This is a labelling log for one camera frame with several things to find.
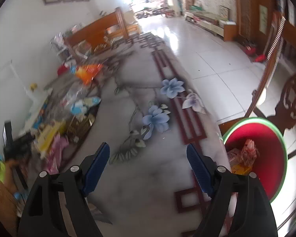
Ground pink snack bag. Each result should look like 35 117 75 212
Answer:
45 134 69 174

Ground orange snack bag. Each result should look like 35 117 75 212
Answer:
74 64 103 85

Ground red green-rimmed trash bin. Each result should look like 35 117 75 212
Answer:
222 117 288 202

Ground pink wrapper in bin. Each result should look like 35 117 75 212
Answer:
240 139 260 166

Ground carved wooden chair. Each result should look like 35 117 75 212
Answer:
245 16 296 159

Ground low TV cabinet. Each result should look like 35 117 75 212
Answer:
184 5 238 41

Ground wooden bench chair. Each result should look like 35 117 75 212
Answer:
64 7 141 57

